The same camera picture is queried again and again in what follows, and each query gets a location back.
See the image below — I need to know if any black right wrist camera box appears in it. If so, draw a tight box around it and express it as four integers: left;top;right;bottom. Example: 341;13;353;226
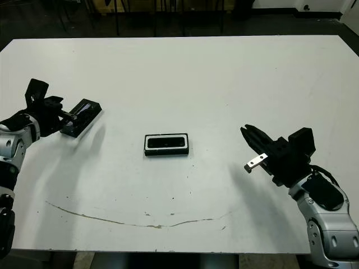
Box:
288;127;317;161

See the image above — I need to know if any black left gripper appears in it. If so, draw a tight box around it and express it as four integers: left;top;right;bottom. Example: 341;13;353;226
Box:
33;95;78;137

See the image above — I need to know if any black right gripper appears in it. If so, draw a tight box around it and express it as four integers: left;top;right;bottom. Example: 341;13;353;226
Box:
240;124;312;188

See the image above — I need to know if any black metal chair frame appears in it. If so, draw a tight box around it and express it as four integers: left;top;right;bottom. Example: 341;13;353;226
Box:
56;0;98;34
113;0;158;37

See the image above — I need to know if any black waste bin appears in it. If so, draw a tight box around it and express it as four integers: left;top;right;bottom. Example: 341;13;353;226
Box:
235;0;256;22

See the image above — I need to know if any white cabinet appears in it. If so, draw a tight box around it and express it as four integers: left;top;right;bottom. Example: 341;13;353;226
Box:
340;0;359;29

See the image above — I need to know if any yellow wooden board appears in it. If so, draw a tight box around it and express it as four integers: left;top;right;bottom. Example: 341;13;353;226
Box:
94;0;158;13

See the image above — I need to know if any black box lid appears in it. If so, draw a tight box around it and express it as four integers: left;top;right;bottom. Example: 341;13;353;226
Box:
60;98;103;138

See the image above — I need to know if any dark robot torso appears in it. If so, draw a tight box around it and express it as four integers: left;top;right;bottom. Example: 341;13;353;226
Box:
92;253;239;269

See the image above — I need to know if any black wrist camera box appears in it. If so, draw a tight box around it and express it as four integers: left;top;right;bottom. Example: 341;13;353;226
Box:
288;127;317;161
23;78;49;109

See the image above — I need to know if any slim black camera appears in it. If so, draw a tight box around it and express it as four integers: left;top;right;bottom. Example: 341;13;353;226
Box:
147;136;186;149

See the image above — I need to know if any black box with white lining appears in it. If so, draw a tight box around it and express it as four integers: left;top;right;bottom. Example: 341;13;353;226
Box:
144;133;190;157

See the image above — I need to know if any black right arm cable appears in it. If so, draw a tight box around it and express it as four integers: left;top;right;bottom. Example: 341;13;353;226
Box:
308;164;342;187

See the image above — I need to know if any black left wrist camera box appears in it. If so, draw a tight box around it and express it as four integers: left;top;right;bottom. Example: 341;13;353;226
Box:
23;78;49;109

